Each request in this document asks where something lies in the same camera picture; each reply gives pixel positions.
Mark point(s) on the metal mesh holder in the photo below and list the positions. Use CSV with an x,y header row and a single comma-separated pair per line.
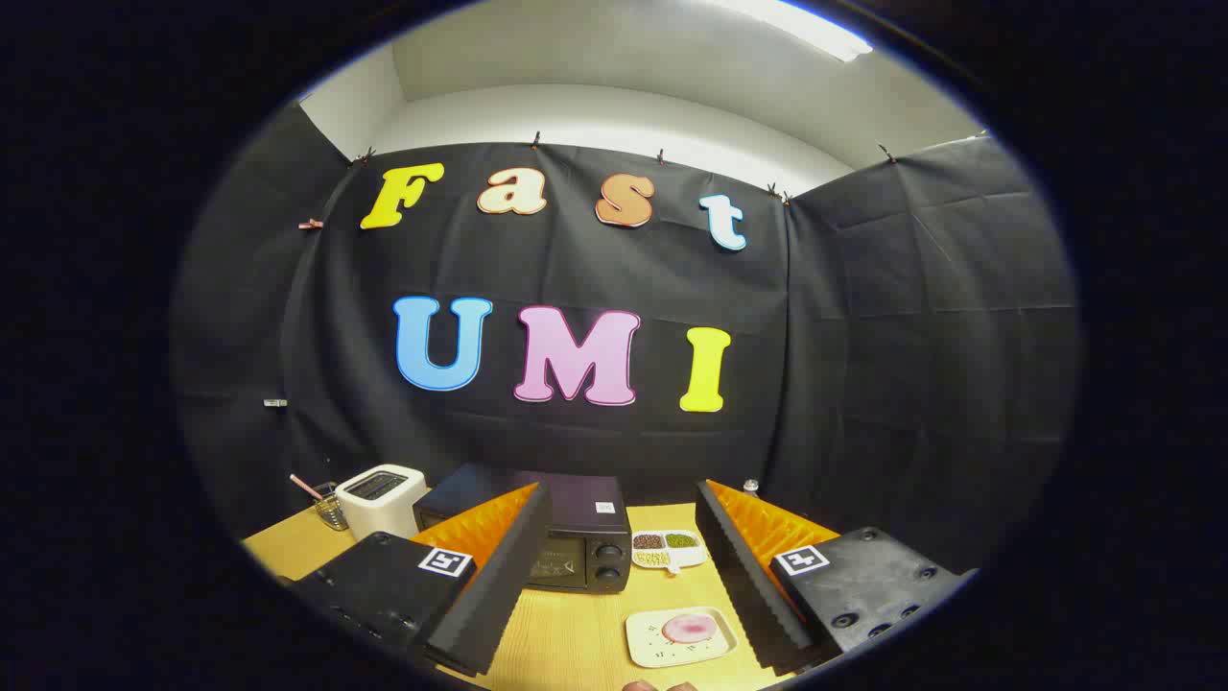
x,y
333,514

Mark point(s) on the pink ham slice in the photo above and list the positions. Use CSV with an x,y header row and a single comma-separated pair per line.
x,y
688,629

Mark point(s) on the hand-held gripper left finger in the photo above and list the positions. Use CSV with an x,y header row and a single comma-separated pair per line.
x,y
499,585

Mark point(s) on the pink straw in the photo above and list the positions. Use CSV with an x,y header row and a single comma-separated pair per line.
x,y
305,487

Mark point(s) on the white divided bean dish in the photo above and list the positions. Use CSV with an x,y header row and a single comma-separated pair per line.
x,y
672,556

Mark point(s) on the white bread toaster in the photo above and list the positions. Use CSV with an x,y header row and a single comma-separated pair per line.
x,y
379,513

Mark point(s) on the cream square plate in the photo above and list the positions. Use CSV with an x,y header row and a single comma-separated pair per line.
x,y
652,651

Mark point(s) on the black toaster oven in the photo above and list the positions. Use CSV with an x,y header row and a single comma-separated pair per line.
x,y
585,518

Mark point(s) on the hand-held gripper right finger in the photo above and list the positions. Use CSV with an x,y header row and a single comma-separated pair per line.
x,y
743,576

